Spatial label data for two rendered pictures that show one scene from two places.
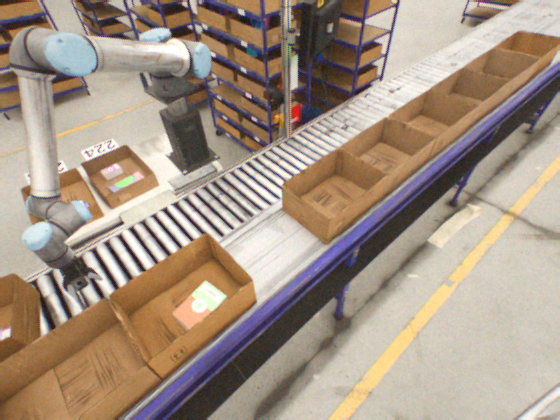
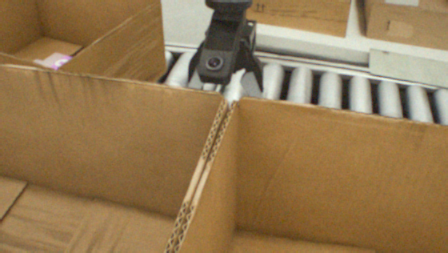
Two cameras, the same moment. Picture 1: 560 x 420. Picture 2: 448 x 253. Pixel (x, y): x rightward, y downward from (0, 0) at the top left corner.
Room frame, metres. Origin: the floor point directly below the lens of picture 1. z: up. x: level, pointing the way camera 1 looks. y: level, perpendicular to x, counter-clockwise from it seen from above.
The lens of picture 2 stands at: (0.37, 0.37, 1.24)
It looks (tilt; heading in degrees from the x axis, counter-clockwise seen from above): 40 degrees down; 52
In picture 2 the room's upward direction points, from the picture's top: straight up
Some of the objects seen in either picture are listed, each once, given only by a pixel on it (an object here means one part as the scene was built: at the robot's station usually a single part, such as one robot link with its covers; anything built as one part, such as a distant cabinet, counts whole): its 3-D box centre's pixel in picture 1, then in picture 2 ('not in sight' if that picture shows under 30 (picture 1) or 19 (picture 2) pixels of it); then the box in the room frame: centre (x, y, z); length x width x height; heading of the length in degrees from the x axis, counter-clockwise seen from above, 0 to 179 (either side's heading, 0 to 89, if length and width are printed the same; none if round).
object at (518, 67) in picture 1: (494, 75); not in sight; (2.04, -1.50, 0.96); 0.39 x 0.29 x 0.17; 129
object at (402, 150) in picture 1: (383, 155); not in sight; (1.28, -0.58, 0.97); 0.39 x 0.29 x 0.17; 129
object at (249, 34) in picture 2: (69, 266); (230, 28); (0.74, 0.84, 0.94); 0.09 x 0.08 x 0.12; 39
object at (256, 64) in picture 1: (264, 56); not in sight; (2.58, 0.01, 0.99); 0.40 x 0.30 x 0.10; 36
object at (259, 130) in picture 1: (268, 123); not in sight; (2.58, 0.02, 0.39); 0.40 x 0.30 x 0.10; 39
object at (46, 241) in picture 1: (45, 241); not in sight; (0.73, 0.83, 1.11); 0.10 x 0.09 x 0.12; 152
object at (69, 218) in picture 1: (69, 218); not in sight; (0.84, 0.78, 1.12); 0.12 x 0.12 x 0.09; 62
